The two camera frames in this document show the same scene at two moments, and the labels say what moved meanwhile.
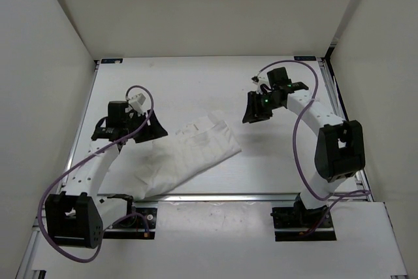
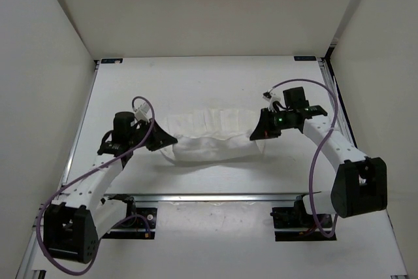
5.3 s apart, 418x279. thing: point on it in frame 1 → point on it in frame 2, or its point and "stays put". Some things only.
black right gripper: (253, 113) → (264, 129)
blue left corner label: (111, 61) stays put
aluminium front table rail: (211, 197) stays put
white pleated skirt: (145, 168) → (210, 134)
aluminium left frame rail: (25, 270) stays put
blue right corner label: (305, 58) stays put
